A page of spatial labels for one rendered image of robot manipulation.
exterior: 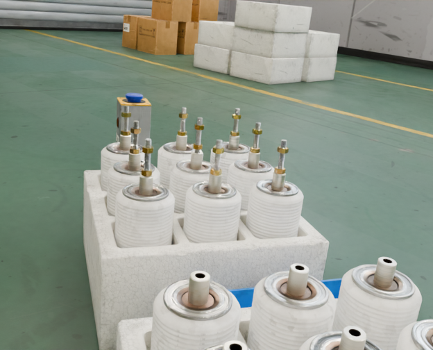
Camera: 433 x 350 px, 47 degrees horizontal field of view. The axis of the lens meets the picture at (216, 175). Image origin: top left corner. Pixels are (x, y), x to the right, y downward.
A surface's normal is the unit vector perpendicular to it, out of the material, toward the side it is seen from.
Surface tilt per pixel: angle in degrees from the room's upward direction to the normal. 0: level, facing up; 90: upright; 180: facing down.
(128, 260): 90
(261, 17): 90
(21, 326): 0
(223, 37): 90
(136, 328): 0
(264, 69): 90
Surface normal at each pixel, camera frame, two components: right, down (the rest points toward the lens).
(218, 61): -0.72, 0.17
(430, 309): 0.09, -0.94
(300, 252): 0.30, 0.35
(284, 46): 0.69, 0.30
